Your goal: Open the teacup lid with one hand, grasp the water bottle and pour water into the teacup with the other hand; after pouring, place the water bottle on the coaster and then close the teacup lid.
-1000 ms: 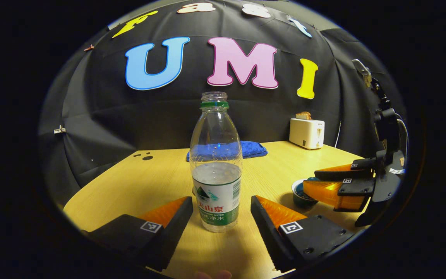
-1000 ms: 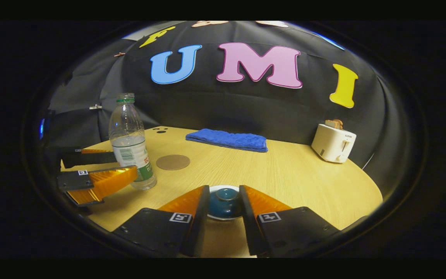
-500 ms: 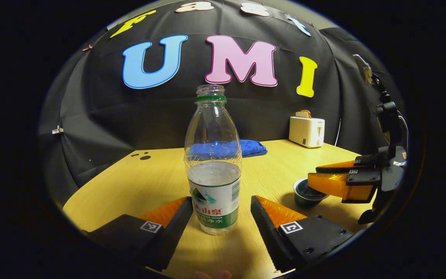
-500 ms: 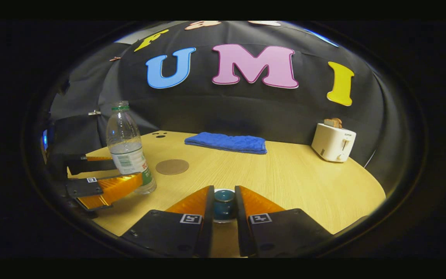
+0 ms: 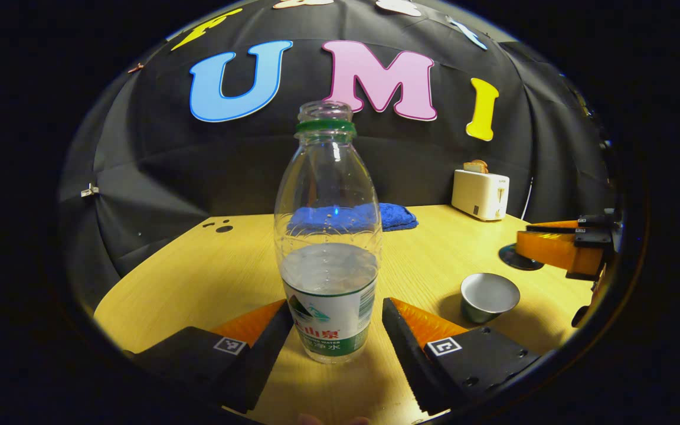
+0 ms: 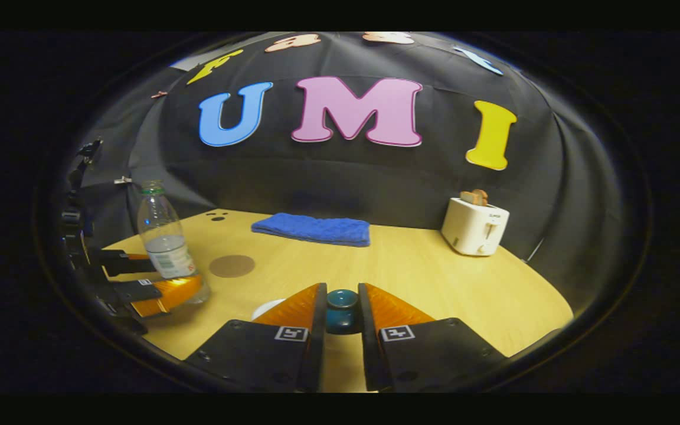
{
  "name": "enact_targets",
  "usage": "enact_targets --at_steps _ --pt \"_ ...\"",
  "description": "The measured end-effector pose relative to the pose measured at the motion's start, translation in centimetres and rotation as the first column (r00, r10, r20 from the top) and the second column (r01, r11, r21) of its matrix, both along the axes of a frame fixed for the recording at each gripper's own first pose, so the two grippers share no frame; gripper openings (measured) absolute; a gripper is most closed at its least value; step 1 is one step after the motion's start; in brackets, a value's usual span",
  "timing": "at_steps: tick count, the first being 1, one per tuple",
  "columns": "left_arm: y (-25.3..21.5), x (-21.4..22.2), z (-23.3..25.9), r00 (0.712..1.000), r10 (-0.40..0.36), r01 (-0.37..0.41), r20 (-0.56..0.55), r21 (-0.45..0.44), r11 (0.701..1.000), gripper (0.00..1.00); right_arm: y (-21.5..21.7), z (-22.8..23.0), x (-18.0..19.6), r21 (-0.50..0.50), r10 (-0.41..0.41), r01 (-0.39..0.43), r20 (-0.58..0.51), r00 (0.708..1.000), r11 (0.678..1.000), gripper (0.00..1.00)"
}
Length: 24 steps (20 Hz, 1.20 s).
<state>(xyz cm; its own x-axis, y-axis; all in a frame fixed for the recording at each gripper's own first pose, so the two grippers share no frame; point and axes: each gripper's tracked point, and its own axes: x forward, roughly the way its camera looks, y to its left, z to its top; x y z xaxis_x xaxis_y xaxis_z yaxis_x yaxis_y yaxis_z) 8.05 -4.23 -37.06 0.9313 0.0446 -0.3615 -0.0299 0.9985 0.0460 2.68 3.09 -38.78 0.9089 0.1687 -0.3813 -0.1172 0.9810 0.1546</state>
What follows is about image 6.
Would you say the black backdrop cloth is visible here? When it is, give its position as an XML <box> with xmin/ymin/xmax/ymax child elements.
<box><xmin>74</xmin><ymin>32</ymin><xmax>630</xmax><ymax>316</ymax></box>

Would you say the clear plastic water bottle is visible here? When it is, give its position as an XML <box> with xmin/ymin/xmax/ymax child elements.
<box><xmin>137</xmin><ymin>180</ymin><xmax>211</xmax><ymax>305</ymax></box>

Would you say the blue towel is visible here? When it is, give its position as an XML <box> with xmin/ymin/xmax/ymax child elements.
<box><xmin>251</xmin><ymin>212</ymin><xmax>371</xmax><ymax>248</ymax></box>

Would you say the round brown coaster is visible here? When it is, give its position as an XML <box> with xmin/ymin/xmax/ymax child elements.
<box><xmin>208</xmin><ymin>254</ymin><xmax>256</xmax><ymax>279</ymax></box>

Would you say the dark blue teacup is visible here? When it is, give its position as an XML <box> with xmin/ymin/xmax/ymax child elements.
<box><xmin>251</xmin><ymin>298</ymin><xmax>287</xmax><ymax>321</ymax></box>

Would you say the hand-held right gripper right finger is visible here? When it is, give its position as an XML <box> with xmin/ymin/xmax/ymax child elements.
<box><xmin>358</xmin><ymin>282</ymin><xmax>508</xmax><ymax>393</ymax></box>

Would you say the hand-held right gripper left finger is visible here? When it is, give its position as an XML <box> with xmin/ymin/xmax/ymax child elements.
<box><xmin>184</xmin><ymin>282</ymin><xmax>328</xmax><ymax>393</ymax></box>

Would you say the white toaster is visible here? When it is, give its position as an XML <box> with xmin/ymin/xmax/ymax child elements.
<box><xmin>440</xmin><ymin>197</ymin><xmax>511</xmax><ymax>257</ymax></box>

